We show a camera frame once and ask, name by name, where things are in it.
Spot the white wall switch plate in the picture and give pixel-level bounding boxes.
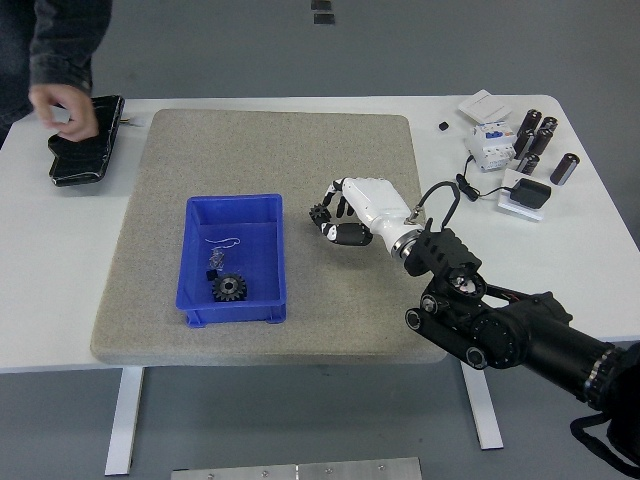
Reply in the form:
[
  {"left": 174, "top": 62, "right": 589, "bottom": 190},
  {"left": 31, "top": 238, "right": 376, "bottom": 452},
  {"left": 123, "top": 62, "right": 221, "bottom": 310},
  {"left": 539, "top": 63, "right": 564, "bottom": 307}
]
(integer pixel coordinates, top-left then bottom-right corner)
[{"left": 457, "top": 88, "right": 514, "bottom": 124}]

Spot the white flat plate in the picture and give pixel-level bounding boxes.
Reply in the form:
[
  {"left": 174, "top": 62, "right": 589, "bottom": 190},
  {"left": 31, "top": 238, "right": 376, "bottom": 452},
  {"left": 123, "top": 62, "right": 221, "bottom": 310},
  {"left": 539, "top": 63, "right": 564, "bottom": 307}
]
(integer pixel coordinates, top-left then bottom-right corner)
[{"left": 496, "top": 167, "right": 546, "bottom": 223}]

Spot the person's left hand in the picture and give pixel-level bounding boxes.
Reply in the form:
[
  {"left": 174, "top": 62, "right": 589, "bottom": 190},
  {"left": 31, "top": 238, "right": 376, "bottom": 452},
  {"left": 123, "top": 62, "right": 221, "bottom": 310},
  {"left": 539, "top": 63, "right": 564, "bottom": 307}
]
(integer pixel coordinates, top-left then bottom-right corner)
[{"left": 28, "top": 83, "right": 100, "bottom": 144}]

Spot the black power adapter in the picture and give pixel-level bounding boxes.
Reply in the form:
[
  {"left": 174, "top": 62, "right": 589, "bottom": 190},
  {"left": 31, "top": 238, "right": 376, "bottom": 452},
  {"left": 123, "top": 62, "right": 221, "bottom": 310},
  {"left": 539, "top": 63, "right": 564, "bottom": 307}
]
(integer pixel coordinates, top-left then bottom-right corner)
[{"left": 508, "top": 178, "right": 553, "bottom": 207}]

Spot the white table leg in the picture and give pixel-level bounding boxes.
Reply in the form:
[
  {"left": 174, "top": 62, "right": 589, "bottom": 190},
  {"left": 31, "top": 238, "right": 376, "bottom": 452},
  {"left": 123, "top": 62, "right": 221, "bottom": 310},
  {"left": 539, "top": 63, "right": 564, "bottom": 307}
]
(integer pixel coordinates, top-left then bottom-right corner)
[
  {"left": 103, "top": 367, "right": 146, "bottom": 476},
  {"left": 460, "top": 367, "right": 504, "bottom": 450}
]

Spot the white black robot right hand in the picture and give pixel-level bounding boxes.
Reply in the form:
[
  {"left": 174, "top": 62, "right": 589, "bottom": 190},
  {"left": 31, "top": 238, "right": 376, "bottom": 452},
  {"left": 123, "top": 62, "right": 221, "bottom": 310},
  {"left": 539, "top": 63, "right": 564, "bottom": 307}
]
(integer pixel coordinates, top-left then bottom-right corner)
[{"left": 312, "top": 175, "right": 419, "bottom": 248}]

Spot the blue plastic box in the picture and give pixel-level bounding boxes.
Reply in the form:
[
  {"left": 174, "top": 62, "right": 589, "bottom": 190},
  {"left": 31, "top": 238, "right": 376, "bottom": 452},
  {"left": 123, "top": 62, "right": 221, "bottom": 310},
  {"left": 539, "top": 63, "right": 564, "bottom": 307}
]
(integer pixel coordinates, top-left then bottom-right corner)
[{"left": 173, "top": 193, "right": 289, "bottom": 329}]

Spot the black adapter cord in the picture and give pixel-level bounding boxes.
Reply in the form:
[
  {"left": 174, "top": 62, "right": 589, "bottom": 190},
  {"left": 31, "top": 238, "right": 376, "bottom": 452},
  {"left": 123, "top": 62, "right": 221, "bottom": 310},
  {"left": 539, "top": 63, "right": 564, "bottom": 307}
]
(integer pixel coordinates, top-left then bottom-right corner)
[{"left": 454, "top": 154, "right": 516, "bottom": 202}]

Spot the white circuit breaker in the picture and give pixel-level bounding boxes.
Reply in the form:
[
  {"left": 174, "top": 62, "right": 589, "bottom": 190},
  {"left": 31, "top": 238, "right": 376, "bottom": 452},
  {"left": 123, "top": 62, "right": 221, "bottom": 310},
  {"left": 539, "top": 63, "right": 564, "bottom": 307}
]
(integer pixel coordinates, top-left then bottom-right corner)
[{"left": 465, "top": 121, "right": 517, "bottom": 174}]

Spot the grey-brown foam mat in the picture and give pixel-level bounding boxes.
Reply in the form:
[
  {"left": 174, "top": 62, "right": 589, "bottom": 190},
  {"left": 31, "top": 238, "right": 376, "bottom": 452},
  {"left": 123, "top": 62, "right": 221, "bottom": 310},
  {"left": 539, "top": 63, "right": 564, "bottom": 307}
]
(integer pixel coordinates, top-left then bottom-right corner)
[{"left": 89, "top": 108, "right": 448, "bottom": 367}]

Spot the black wrapped device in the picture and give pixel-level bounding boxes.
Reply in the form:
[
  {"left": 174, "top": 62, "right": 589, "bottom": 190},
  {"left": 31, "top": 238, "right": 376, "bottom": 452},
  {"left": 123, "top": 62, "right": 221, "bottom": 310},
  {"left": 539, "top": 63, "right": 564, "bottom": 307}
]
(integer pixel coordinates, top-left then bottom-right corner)
[{"left": 47, "top": 94, "right": 126, "bottom": 189}]

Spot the large black gear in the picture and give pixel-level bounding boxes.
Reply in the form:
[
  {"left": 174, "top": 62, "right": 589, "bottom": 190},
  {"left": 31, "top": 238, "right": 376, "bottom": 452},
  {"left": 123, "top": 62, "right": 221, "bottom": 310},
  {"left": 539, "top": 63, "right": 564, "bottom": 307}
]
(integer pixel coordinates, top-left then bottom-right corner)
[{"left": 211, "top": 273, "right": 250, "bottom": 304}]

